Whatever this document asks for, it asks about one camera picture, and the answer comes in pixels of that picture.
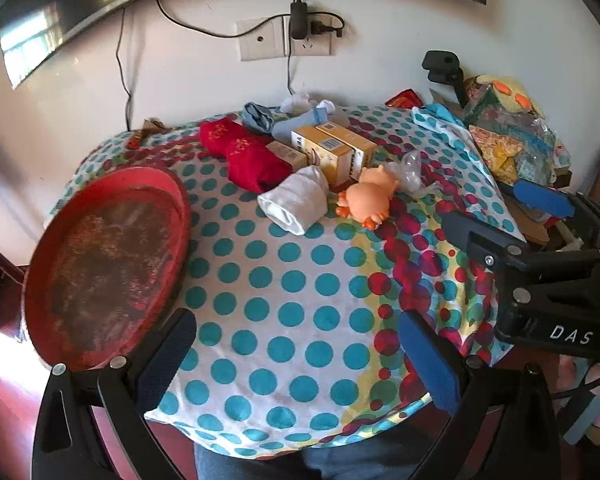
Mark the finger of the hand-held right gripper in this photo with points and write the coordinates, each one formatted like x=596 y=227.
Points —
x=540 y=199
x=475 y=237

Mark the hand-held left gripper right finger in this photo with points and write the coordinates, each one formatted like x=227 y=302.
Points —
x=430 y=365

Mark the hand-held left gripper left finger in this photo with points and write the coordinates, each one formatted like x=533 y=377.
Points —
x=165 y=360

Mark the clear plastic bag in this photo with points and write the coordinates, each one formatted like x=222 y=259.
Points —
x=412 y=172

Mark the orange rubber toy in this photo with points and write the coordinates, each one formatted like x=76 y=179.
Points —
x=367 y=197

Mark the red round tray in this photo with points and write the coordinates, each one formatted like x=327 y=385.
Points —
x=105 y=260

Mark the yellow carton box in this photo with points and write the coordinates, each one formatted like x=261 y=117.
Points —
x=320 y=157
x=355 y=147

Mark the light blue sock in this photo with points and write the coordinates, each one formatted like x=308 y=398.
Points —
x=300 y=124

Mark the red embroidered sock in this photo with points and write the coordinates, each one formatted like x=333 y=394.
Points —
x=220 y=135
x=255 y=167

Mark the grey-blue sock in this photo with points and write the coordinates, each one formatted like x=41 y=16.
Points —
x=257 y=117

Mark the brown cardboard piece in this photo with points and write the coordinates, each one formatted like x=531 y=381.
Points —
x=535 y=232

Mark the clear bags of colourful snacks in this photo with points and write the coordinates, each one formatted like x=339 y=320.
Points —
x=510 y=145

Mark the yellow plush toy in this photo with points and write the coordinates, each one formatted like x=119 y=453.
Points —
x=505 y=90

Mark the polka dot tablecloth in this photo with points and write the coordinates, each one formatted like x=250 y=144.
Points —
x=280 y=310

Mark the light blue patterned cloth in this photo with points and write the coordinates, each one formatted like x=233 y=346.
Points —
x=437 y=115

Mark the red snack packet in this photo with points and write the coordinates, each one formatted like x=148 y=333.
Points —
x=402 y=99

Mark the black clamp stand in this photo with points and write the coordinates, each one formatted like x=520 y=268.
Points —
x=442 y=67

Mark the small white sock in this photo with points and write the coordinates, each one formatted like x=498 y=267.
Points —
x=326 y=106
x=295 y=102

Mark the small brown box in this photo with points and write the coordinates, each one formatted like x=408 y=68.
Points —
x=287 y=155

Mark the red candy wrapper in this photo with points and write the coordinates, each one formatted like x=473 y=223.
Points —
x=137 y=136

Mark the black power adapter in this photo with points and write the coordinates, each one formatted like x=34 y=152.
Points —
x=298 y=17

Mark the wall power socket plate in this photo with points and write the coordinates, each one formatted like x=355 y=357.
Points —
x=312 y=45

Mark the black wall plug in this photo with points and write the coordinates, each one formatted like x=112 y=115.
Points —
x=325 y=26

